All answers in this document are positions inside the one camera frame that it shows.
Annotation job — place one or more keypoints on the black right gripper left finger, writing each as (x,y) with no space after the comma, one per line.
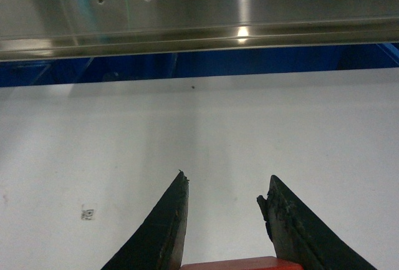
(159,241)

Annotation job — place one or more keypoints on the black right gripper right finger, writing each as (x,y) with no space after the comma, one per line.
(300,236)

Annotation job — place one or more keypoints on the red magnetic block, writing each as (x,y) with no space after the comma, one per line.
(260,263)

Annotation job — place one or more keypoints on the small printed marker tag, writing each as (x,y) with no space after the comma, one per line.
(87,214)

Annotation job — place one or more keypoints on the stainless steel shelf rail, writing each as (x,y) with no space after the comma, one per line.
(55,29)

